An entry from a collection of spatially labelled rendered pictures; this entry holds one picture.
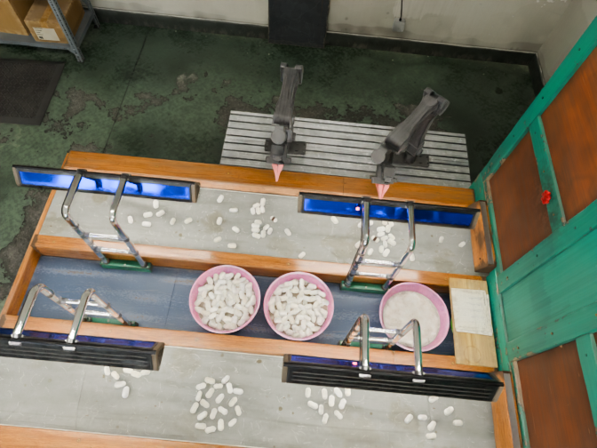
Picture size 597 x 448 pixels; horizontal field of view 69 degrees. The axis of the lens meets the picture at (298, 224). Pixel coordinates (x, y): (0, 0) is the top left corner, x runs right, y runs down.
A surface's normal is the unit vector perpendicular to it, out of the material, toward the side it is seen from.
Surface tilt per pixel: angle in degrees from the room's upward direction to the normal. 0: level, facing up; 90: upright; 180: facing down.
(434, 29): 88
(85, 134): 0
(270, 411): 0
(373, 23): 88
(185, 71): 0
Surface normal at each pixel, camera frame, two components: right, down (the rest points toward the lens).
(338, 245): 0.05, -0.47
